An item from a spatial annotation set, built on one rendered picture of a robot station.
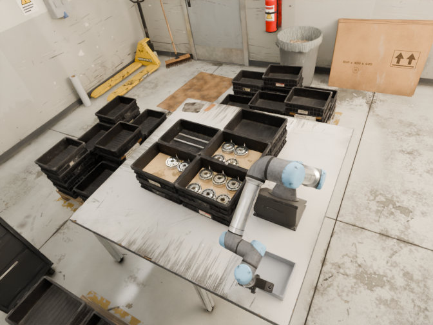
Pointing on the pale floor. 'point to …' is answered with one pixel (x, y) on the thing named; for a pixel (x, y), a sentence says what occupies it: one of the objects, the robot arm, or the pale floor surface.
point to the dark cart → (18, 266)
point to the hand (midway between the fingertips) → (258, 286)
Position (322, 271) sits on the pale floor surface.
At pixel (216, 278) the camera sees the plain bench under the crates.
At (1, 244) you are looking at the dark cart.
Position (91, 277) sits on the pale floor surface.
